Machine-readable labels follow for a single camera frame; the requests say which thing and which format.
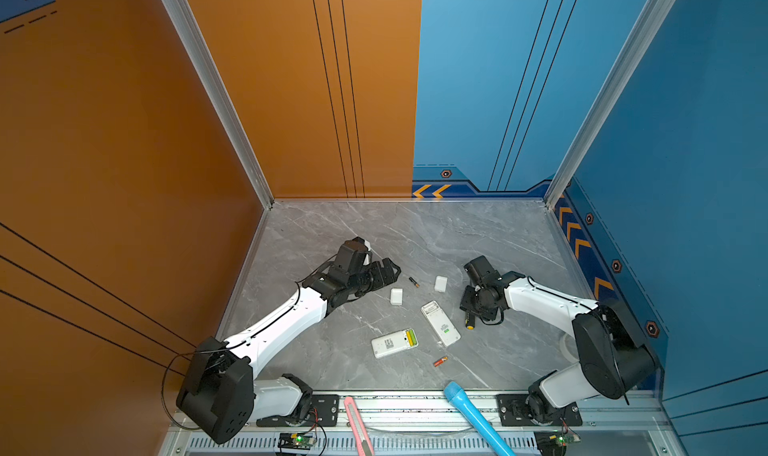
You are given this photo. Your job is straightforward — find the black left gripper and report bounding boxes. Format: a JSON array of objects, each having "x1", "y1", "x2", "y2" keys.
[{"x1": 346, "y1": 257, "x2": 402, "y2": 297}]

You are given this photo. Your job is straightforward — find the white battery cover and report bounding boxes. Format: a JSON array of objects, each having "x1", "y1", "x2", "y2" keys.
[
  {"x1": 434, "y1": 276, "x2": 448, "y2": 293},
  {"x1": 390, "y1": 288, "x2": 403, "y2": 306}
]

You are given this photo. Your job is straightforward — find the white remote with back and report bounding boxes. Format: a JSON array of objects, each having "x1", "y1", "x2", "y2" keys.
[{"x1": 421, "y1": 301, "x2": 461, "y2": 347}]

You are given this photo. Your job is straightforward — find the white remote control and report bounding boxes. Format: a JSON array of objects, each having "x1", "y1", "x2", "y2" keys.
[{"x1": 371, "y1": 329, "x2": 415, "y2": 359}]

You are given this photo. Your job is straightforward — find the red AAA battery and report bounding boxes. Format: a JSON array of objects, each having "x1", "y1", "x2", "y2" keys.
[{"x1": 433, "y1": 356, "x2": 449, "y2": 367}]

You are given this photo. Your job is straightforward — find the black yellow battery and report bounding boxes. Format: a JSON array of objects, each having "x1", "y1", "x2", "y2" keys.
[{"x1": 465, "y1": 312, "x2": 476, "y2": 330}]

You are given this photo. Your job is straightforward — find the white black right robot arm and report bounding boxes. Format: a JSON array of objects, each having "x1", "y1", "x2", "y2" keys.
[{"x1": 460, "y1": 272, "x2": 660, "y2": 425}]

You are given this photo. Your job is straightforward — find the yellow green batteries in remote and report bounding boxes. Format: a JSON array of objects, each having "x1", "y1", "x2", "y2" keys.
[{"x1": 405, "y1": 329, "x2": 418, "y2": 347}]

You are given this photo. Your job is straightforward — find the roll of beige tape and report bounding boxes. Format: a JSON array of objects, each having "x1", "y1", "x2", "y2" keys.
[{"x1": 559, "y1": 334, "x2": 579, "y2": 363}]

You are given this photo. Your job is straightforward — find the blue plastic flashlight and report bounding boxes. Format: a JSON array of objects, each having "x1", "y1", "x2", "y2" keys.
[{"x1": 443, "y1": 381, "x2": 516, "y2": 456}]

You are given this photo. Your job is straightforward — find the right green circuit board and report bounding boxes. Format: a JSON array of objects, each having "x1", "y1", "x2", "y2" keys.
[{"x1": 534, "y1": 431, "x2": 581, "y2": 456}]

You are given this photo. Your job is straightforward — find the green circuit board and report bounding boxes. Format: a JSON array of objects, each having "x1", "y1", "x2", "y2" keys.
[
  {"x1": 534, "y1": 431, "x2": 581, "y2": 456},
  {"x1": 276, "y1": 433, "x2": 320, "y2": 456}
]

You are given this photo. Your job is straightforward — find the pink utility knife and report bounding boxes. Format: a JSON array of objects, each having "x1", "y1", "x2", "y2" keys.
[{"x1": 343, "y1": 396, "x2": 374, "y2": 456}]

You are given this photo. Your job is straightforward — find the left green circuit board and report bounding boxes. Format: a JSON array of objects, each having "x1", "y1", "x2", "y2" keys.
[{"x1": 276, "y1": 433, "x2": 320, "y2": 456}]

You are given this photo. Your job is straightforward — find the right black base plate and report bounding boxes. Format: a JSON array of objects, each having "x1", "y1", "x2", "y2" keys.
[{"x1": 496, "y1": 393, "x2": 583, "y2": 427}]

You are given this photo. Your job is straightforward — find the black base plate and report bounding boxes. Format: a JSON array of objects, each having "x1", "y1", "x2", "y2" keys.
[
  {"x1": 496, "y1": 393, "x2": 583, "y2": 427},
  {"x1": 256, "y1": 394, "x2": 340, "y2": 428}
]

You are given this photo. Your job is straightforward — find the aluminium front rail frame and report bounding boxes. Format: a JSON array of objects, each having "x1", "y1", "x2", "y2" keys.
[{"x1": 159, "y1": 390, "x2": 686, "y2": 455}]

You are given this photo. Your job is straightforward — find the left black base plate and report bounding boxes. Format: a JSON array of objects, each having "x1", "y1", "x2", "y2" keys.
[{"x1": 256, "y1": 394, "x2": 340, "y2": 428}]

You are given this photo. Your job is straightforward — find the aluminium corner post left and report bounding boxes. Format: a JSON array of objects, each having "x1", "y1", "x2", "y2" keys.
[{"x1": 161, "y1": 0, "x2": 274, "y2": 210}]

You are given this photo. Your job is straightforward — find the aluminium corner post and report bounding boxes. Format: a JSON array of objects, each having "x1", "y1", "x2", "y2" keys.
[
  {"x1": 161, "y1": 0, "x2": 274, "y2": 210},
  {"x1": 543, "y1": 0, "x2": 676, "y2": 210}
]

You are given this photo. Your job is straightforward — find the aluminium corner post right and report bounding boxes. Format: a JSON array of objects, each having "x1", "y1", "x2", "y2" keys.
[{"x1": 543, "y1": 0, "x2": 676, "y2": 210}]

